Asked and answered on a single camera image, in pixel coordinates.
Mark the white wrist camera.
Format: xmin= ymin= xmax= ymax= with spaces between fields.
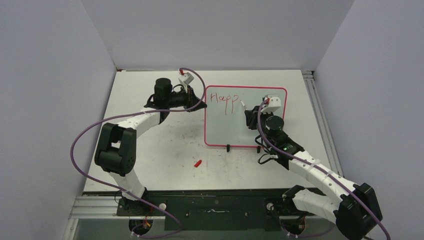
xmin=178 ymin=68 xmax=194 ymax=86
xmin=260 ymin=94 xmax=282 ymax=114

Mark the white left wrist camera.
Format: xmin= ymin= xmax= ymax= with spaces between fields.
xmin=178 ymin=68 xmax=194 ymax=86

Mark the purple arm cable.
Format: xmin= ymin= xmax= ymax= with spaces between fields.
xmin=256 ymin=99 xmax=392 ymax=240
xmin=70 ymin=67 xmax=208 ymax=240

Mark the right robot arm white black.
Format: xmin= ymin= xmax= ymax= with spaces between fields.
xmin=244 ymin=103 xmax=390 ymax=240

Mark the pink framed whiteboard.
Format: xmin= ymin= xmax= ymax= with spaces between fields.
xmin=204 ymin=85 xmax=288 ymax=148

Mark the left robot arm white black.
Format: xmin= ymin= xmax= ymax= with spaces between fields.
xmin=94 ymin=73 xmax=207 ymax=216

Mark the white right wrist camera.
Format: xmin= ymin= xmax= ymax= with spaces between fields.
xmin=260 ymin=94 xmax=282 ymax=114

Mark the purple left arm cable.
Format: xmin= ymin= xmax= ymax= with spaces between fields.
xmin=70 ymin=67 xmax=208 ymax=240

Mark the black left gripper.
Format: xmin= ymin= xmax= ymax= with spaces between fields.
xmin=165 ymin=85 xmax=207 ymax=113

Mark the red marker cap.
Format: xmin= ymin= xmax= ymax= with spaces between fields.
xmin=194 ymin=159 xmax=202 ymax=168

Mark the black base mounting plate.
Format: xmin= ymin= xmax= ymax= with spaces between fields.
xmin=116 ymin=188 xmax=305 ymax=232

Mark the aluminium right side rail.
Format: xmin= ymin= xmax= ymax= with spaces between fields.
xmin=301 ymin=70 xmax=345 ymax=177

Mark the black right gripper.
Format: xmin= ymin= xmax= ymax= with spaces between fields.
xmin=245 ymin=105 xmax=274 ymax=149

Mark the aluminium front frame rail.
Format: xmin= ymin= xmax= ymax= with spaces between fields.
xmin=67 ymin=194 xmax=368 ymax=220

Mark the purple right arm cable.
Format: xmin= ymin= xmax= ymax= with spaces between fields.
xmin=256 ymin=99 xmax=392 ymax=240

